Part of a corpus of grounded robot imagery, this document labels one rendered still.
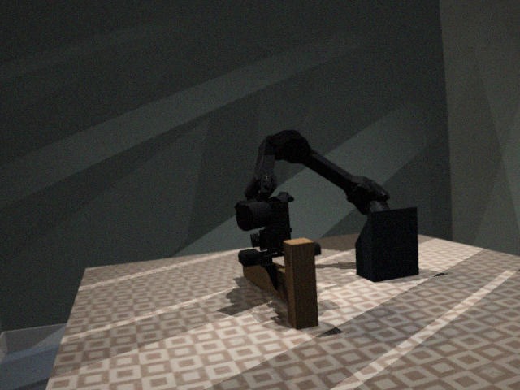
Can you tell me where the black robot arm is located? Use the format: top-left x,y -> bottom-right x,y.
235,129 -> 390,231

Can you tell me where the brown wooden board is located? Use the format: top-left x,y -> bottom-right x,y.
242,262 -> 288,304

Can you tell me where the dark brown wooden post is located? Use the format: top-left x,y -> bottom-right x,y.
283,238 -> 319,330

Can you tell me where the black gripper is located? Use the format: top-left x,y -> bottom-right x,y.
238,222 -> 322,290

